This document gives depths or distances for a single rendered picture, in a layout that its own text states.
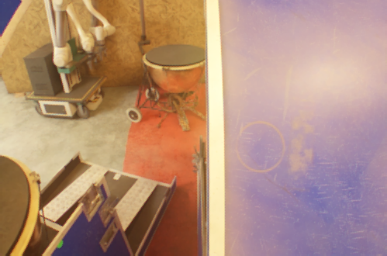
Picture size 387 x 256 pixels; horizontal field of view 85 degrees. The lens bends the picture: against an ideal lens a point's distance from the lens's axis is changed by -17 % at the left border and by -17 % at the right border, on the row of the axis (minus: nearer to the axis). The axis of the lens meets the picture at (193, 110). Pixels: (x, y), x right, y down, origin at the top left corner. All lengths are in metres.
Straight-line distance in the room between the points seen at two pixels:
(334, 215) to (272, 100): 0.25
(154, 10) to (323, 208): 3.24
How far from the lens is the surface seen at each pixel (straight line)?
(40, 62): 3.24
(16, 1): 0.69
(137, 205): 2.06
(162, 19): 3.50
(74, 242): 1.07
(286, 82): 0.51
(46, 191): 2.41
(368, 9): 0.74
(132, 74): 3.81
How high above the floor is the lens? 1.72
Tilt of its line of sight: 33 degrees down
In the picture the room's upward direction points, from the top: straight up
